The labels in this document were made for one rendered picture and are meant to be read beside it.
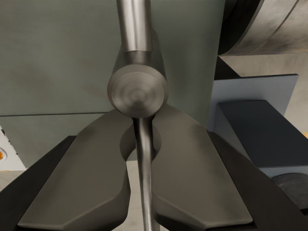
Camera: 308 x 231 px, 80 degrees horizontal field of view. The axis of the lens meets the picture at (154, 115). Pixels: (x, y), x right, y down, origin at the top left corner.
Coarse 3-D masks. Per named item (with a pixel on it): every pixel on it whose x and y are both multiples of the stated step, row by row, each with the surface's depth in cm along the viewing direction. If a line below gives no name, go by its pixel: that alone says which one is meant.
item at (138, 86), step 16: (160, 48) 10; (128, 64) 6; (144, 64) 6; (160, 64) 7; (112, 80) 6; (128, 80) 6; (144, 80) 6; (160, 80) 6; (112, 96) 6; (128, 96) 6; (144, 96) 6; (160, 96) 6; (128, 112) 7; (144, 112) 7
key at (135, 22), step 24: (120, 0) 6; (144, 0) 6; (120, 24) 7; (144, 24) 7; (144, 48) 7; (144, 120) 9; (144, 144) 10; (144, 168) 11; (144, 192) 12; (144, 216) 13
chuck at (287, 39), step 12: (300, 0) 18; (300, 12) 19; (288, 24) 20; (300, 24) 20; (276, 36) 22; (288, 36) 22; (300, 36) 22; (264, 48) 25; (276, 48) 25; (288, 48) 25; (300, 48) 25
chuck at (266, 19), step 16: (240, 0) 22; (256, 0) 19; (272, 0) 18; (288, 0) 18; (240, 16) 22; (256, 16) 19; (272, 16) 19; (224, 32) 28; (240, 32) 22; (256, 32) 21; (272, 32) 21; (224, 48) 28; (240, 48) 25; (256, 48) 25
